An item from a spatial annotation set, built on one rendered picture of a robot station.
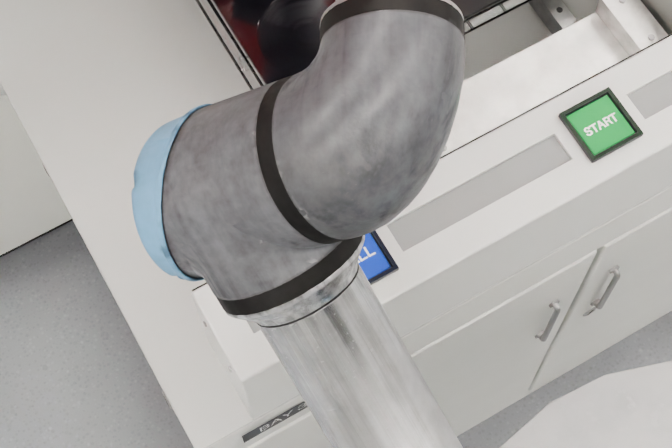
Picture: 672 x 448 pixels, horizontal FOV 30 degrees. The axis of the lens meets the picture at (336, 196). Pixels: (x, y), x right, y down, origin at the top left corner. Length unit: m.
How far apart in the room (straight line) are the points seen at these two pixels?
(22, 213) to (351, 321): 1.20
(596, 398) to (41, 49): 0.68
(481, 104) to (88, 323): 1.05
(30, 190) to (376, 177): 1.25
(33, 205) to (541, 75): 0.99
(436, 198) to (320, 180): 0.37
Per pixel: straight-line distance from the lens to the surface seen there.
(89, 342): 2.13
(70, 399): 2.11
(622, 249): 1.45
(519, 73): 1.29
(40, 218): 2.07
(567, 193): 1.15
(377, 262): 1.10
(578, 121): 1.17
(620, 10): 1.31
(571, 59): 1.30
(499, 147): 1.16
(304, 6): 1.29
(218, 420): 1.21
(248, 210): 0.81
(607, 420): 1.23
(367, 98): 0.77
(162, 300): 1.25
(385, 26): 0.79
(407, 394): 0.92
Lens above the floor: 2.00
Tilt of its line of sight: 67 degrees down
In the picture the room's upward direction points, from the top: 2 degrees counter-clockwise
